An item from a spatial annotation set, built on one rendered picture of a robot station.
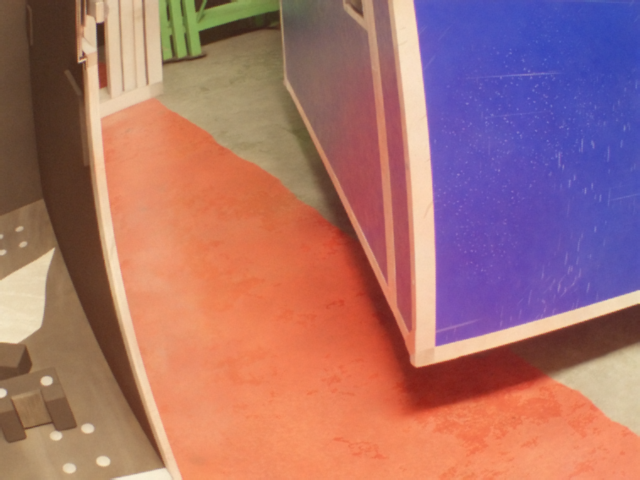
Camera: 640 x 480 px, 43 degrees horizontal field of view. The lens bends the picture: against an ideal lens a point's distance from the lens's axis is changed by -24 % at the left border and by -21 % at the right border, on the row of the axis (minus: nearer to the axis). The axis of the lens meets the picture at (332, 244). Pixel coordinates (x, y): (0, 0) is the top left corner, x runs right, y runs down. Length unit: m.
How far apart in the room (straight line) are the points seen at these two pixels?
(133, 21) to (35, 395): 1.86
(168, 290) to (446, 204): 0.79
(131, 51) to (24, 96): 1.10
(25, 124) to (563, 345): 1.17
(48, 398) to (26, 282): 0.46
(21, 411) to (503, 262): 0.71
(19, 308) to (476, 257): 0.77
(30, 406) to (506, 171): 0.72
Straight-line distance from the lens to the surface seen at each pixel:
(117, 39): 2.88
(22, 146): 1.89
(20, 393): 1.21
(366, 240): 1.53
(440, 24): 1.10
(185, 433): 1.47
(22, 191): 1.92
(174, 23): 3.27
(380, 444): 1.41
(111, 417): 1.23
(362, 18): 1.28
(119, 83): 2.91
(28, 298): 1.56
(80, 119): 0.89
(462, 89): 1.13
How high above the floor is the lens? 0.93
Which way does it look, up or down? 29 degrees down
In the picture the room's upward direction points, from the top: 5 degrees counter-clockwise
